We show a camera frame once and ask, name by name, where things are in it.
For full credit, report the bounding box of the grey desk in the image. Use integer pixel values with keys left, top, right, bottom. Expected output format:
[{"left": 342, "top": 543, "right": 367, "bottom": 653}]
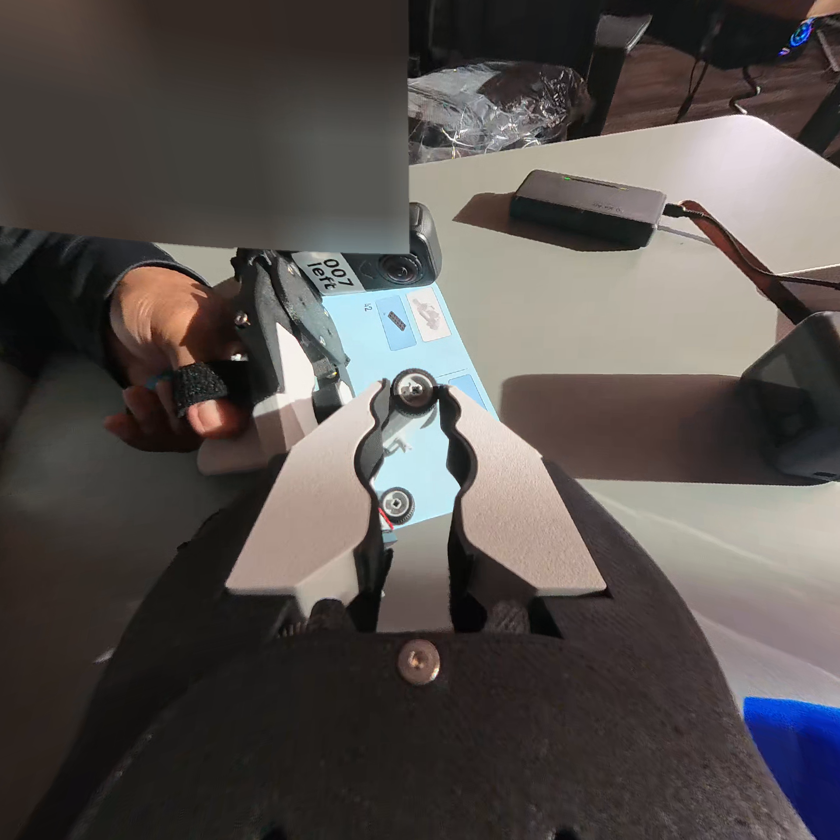
[{"left": 0, "top": 115, "right": 840, "bottom": 723}]

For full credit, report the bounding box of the light blue instruction booklet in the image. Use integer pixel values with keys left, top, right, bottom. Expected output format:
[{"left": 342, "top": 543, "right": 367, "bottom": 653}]
[{"left": 320, "top": 283, "right": 501, "bottom": 547}]

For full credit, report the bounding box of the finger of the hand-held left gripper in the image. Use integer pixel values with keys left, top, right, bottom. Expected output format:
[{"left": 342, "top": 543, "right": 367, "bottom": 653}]
[
  {"left": 271, "top": 322, "right": 357, "bottom": 455},
  {"left": 197, "top": 394, "right": 291, "bottom": 476}
]

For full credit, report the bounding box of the red-brown cable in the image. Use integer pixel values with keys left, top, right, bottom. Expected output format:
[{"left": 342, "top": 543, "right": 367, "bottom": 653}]
[{"left": 661, "top": 200, "right": 840, "bottom": 324}]

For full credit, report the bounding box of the blue plastic bin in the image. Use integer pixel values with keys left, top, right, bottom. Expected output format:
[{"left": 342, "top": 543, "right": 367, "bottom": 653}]
[{"left": 743, "top": 696, "right": 840, "bottom": 840}]

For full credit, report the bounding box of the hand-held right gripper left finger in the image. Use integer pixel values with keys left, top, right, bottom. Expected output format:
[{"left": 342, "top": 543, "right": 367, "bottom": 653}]
[{"left": 225, "top": 379, "right": 395, "bottom": 619}]

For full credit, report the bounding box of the person's left forearm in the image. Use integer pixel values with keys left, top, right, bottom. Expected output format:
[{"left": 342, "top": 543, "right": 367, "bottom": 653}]
[{"left": 0, "top": 226, "right": 212, "bottom": 389}]

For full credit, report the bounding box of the plastic-wrapped bundle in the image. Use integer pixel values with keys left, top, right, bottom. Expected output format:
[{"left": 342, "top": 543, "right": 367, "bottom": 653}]
[{"left": 408, "top": 60, "right": 589, "bottom": 166}]

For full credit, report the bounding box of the person's left hand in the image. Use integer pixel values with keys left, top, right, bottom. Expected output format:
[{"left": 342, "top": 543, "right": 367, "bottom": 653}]
[{"left": 104, "top": 269, "right": 255, "bottom": 454}]

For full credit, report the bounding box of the black action camera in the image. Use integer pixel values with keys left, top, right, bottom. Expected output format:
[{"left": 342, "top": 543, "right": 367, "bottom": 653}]
[{"left": 740, "top": 310, "right": 840, "bottom": 484}]

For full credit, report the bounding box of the computer with coloured lights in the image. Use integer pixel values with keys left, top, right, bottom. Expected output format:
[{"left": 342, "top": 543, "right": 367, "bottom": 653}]
[{"left": 780, "top": 16, "right": 819, "bottom": 58}]

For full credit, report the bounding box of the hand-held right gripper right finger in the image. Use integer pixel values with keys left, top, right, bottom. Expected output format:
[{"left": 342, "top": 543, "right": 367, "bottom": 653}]
[{"left": 438, "top": 384, "right": 609, "bottom": 632}]

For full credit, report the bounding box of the black power bank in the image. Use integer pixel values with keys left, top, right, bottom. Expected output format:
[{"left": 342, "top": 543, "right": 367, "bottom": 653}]
[{"left": 509, "top": 168, "right": 668, "bottom": 250}]

